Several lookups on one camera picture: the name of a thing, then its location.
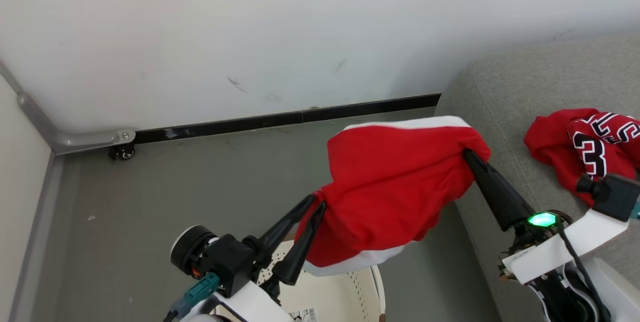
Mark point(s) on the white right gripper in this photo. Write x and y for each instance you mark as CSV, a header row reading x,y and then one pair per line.
x,y
560,249

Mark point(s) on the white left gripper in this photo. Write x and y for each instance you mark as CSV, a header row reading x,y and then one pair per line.
x,y
190,249

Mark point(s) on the red jersey with number print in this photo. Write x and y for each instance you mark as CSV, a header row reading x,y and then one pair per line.
x,y
555,146

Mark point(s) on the red shorts with white trim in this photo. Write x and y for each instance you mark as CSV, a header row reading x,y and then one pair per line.
x,y
390,192

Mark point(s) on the white perforated laundry basket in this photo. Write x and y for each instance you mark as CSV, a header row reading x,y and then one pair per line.
x,y
340,297

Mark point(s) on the grey fabric sofa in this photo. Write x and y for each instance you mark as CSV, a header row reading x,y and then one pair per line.
x,y
510,86

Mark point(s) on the black baseboard strip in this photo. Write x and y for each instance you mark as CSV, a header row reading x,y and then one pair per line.
x,y
250,122

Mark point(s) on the black caster wheel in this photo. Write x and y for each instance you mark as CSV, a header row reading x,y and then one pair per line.
x,y
123,152

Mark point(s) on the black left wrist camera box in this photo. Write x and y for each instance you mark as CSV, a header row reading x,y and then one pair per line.
x,y
230,262

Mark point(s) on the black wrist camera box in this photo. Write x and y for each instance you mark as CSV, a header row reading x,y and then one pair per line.
x,y
617,197
230,262

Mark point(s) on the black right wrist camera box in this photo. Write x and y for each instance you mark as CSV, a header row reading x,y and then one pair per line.
x,y
617,197

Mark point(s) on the grey metal partition frame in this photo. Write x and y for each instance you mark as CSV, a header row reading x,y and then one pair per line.
x,y
85,140

